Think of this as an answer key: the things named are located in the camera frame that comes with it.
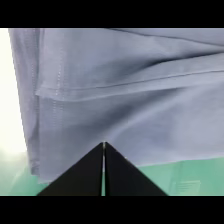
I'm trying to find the blue T-shirt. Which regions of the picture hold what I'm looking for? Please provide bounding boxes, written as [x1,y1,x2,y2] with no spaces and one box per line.
[8,28,224,185]

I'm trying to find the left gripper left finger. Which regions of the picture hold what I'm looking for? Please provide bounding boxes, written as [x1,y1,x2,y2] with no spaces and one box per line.
[37,141,104,197]

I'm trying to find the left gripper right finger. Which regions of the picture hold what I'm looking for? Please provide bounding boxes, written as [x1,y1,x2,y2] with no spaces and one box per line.
[104,141,168,197]

